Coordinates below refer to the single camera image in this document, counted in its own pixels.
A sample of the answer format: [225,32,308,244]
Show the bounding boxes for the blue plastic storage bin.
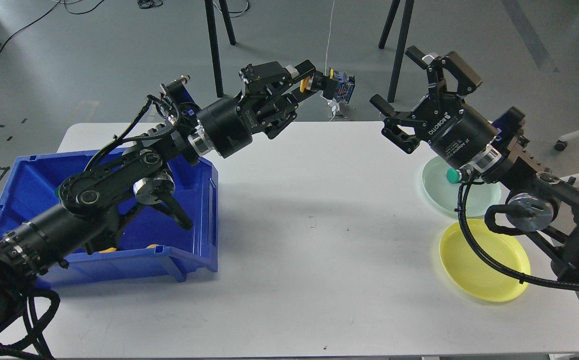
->
[0,150,218,289]

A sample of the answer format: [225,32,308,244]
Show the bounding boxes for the yellow push button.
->
[298,68,356,104]
[99,247,117,254]

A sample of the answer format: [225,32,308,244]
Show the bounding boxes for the black stand legs right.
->
[378,0,415,103]

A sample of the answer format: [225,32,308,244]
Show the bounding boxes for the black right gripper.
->
[369,45,497,169]

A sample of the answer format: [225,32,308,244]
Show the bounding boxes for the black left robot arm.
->
[0,60,337,360]

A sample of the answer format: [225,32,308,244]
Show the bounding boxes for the yellow plate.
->
[438,218,531,303]

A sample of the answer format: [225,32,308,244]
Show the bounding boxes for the white power cable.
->
[319,0,339,121]

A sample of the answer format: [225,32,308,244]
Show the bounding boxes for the black stand legs left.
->
[203,0,237,98]

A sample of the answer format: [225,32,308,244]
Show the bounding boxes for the black stand legs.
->
[378,0,415,103]
[203,0,237,98]

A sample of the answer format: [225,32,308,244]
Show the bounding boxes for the white power adapter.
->
[328,101,351,122]

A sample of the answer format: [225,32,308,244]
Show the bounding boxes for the pale green plate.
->
[421,156,502,218]

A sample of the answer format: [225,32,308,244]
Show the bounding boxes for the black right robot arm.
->
[370,46,579,292]

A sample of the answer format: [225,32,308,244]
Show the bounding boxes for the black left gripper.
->
[196,60,320,158]

